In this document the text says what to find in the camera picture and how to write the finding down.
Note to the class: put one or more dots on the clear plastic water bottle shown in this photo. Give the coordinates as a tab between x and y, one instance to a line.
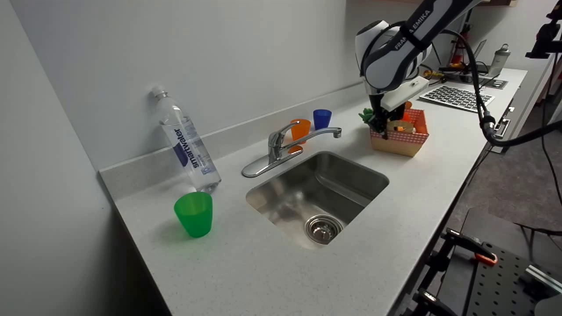
185	141

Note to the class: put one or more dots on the black orange clamp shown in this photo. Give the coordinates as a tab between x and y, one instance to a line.
471	245

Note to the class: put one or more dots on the chrome sink faucet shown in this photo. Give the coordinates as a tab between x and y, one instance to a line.
281	152

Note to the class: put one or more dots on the red checkered cardboard box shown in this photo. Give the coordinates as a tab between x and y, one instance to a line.
404	136

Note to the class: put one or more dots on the grey metal bottle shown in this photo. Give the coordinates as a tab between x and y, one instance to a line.
499	60

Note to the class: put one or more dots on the black perforated cart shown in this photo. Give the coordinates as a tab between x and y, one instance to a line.
513	287

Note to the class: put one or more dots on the orange plastic cup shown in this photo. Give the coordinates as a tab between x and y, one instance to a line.
300	129

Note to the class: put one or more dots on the green plastic cup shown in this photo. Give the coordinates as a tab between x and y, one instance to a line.
195	213

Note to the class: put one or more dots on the silver laptop keyboard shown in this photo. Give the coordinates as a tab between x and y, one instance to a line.
452	97

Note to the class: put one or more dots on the blue plastic cup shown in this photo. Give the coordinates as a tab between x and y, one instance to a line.
322	118

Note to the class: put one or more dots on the stainless steel sink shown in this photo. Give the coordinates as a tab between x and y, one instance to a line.
315	201

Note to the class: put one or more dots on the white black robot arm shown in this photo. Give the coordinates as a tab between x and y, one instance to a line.
387	55

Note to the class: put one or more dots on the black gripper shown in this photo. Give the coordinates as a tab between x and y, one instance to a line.
380	115

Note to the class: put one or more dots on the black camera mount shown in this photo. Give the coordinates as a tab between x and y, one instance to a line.
546	36

